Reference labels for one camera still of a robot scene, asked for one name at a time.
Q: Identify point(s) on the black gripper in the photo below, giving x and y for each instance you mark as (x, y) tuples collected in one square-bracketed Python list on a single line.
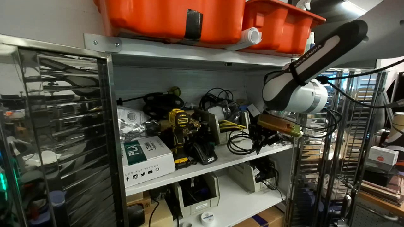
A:
[(260, 131)]

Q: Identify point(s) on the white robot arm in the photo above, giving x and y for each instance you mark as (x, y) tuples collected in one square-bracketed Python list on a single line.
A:
[(311, 67)]

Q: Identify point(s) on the black battery charger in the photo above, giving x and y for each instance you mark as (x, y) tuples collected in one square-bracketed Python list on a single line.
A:
[(205, 151)]

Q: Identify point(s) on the brown cardboard box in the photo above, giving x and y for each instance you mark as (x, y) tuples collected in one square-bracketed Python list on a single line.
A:
[(263, 218)]

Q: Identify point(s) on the grey bin with black items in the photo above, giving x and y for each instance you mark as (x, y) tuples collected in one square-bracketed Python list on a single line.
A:
[(197, 195)]

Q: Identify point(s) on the white tape roll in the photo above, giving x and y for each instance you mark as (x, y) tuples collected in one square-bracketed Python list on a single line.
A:
[(207, 217)]

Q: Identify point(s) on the white rolled tube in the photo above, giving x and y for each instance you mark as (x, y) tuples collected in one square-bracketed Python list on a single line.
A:
[(250, 38)]

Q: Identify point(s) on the black power tool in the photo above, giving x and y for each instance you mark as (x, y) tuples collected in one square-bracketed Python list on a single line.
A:
[(162, 101)]

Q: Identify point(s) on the white box with green label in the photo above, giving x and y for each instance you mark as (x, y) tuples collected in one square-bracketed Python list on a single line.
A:
[(147, 159)]

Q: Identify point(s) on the white box with red label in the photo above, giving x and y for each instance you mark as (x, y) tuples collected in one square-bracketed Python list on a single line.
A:
[(383, 155)]

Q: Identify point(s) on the small orange plastic bin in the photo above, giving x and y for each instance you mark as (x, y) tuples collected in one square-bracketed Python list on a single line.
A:
[(279, 25)]

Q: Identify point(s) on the metal shelf unit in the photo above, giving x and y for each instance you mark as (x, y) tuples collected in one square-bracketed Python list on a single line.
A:
[(168, 50)]

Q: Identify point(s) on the clear plastic bag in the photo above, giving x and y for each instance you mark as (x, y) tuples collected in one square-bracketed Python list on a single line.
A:
[(132, 121)]

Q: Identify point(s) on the white spray bottle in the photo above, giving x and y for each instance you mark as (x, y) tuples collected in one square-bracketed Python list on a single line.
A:
[(303, 4)]

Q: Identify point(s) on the large orange plastic bin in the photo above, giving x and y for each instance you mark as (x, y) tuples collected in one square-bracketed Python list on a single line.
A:
[(159, 19)]

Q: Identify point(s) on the steel tray rack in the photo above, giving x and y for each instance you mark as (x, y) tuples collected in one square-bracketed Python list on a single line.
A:
[(63, 126)]

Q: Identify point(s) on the yellowish wrist camera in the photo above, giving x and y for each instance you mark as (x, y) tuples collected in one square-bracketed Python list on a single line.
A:
[(279, 125)]

